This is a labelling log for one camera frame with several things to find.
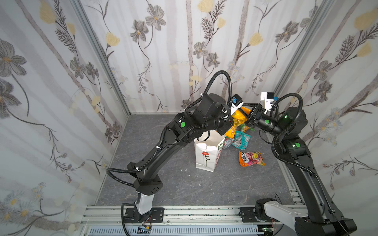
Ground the orange snack packet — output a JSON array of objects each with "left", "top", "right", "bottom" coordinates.
[{"left": 225, "top": 106, "right": 251, "bottom": 139}]

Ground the white teal candy packet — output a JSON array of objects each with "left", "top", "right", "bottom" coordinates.
[{"left": 223, "top": 137, "right": 233, "bottom": 149}]

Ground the teal white snack packet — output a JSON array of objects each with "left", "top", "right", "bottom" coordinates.
[{"left": 232, "top": 131, "right": 251, "bottom": 150}]

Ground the white paper bag red flower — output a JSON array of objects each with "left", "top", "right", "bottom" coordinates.
[{"left": 194, "top": 130, "right": 225, "bottom": 172}]

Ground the orange pink candy packet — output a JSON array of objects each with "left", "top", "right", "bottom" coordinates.
[{"left": 238, "top": 151, "right": 265, "bottom": 167}]

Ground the green snack packet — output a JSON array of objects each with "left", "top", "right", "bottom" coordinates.
[{"left": 239, "top": 124, "right": 250, "bottom": 133}]

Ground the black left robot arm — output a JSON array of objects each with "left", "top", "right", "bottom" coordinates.
[{"left": 127, "top": 93, "right": 236, "bottom": 215}]

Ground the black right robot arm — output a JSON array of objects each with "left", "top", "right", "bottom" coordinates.
[{"left": 246, "top": 103, "right": 357, "bottom": 236}]

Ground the small green circuit board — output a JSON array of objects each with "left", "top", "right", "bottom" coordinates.
[{"left": 137, "top": 226, "right": 152, "bottom": 234}]

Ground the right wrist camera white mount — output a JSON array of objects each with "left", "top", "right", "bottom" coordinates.
[{"left": 260, "top": 92, "right": 279, "bottom": 114}]

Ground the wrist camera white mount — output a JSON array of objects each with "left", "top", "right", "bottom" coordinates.
[
  {"left": 260, "top": 92, "right": 279, "bottom": 114},
  {"left": 231, "top": 94, "right": 244, "bottom": 114}
]

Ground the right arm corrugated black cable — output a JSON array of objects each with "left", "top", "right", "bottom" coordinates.
[{"left": 270, "top": 92, "right": 319, "bottom": 179}]

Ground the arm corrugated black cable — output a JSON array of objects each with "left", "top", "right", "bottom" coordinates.
[
  {"left": 270, "top": 92, "right": 319, "bottom": 179},
  {"left": 106, "top": 70, "right": 234, "bottom": 236}
]

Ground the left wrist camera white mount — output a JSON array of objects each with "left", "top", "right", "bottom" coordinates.
[{"left": 231, "top": 94, "right": 244, "bottom": 114}]

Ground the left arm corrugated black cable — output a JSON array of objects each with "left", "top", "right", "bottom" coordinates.
[{"left": 106, "top": 70, "right": 234, "bottom": 236}]

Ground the right corner aluminium post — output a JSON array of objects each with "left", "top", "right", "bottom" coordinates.
[{"left": 258, "top": 1, "right": 343, "bottom": 115}]

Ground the corner aluminium post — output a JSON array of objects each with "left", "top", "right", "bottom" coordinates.
[
  {"left": 258, "top": 1, "right": 343, "bottom": 115},
  {"left": 70, "top": 0, "right": 132, "bottom": 118}
]

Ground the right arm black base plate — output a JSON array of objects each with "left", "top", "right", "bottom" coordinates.
[{"left": 238, "top": 206, "right": 277, "bottom": 223}]

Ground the white slotted cable duct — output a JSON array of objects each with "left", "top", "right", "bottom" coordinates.
[{"left": 88, "top": 225, "right": 265, "bottom": 236}]

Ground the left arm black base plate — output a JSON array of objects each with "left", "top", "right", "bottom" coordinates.
[{"left": 122, "top": 207, "right": 164, "bottom": 224}]

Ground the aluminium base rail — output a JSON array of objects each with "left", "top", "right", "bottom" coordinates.
[{"left": 76, "top": 205, "right": 308, "bottom": 236}]

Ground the left corner aluminium post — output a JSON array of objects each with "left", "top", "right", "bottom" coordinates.
[{"left": 70, "top": 0, "right": 132, "bottom": 118}]

